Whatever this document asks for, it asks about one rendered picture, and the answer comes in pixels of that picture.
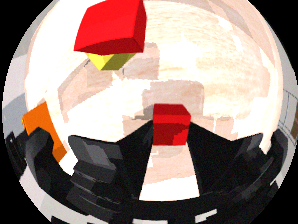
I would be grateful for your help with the yellow cube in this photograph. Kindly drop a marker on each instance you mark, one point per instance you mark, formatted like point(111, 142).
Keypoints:
point(108, 62)

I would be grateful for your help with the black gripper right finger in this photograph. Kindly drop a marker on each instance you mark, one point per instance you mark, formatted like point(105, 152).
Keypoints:
point(214, 155)

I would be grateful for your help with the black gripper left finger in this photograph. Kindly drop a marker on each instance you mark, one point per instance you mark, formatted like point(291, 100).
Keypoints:
point(129, 156)

